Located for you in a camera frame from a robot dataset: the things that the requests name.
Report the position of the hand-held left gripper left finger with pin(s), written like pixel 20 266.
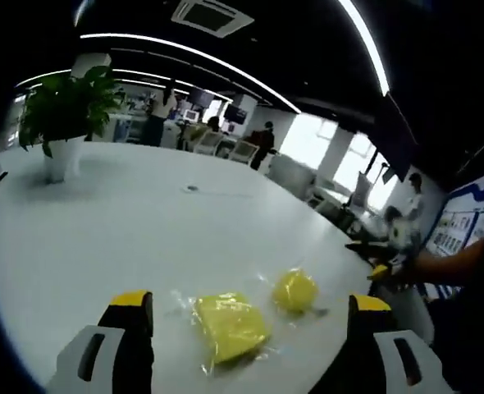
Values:
pixel 102 361

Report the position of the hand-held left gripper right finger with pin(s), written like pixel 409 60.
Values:
pixel 373 361

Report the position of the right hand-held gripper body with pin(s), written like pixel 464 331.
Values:
pixel 404 242

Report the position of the round yellow silicone block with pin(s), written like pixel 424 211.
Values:
pixel 294 290

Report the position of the square yellow silicone block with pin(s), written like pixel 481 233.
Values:
pixel 231 326

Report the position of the white office chair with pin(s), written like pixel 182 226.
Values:
pixel 242 151
pixel 208 143

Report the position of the small dark table socket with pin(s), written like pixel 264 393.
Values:
pixel 193 188

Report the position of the wide bright ceiling light strip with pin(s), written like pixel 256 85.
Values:
pixel 369 39

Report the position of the potted green plant white pot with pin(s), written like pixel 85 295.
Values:
pixel 67 106

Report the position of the long curved ceiling light strip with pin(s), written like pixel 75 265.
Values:
pixel 193 51

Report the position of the ceiling air conditioner vent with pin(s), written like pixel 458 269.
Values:
pixel 211 14

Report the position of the blue white wall poster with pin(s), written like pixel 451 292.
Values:
pixel 461 221

